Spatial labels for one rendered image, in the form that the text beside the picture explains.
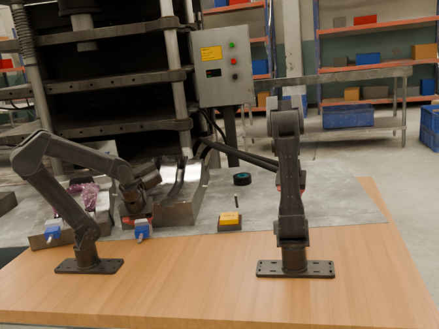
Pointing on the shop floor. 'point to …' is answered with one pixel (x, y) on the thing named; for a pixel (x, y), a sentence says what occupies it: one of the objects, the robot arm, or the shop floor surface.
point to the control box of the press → (223, 76)
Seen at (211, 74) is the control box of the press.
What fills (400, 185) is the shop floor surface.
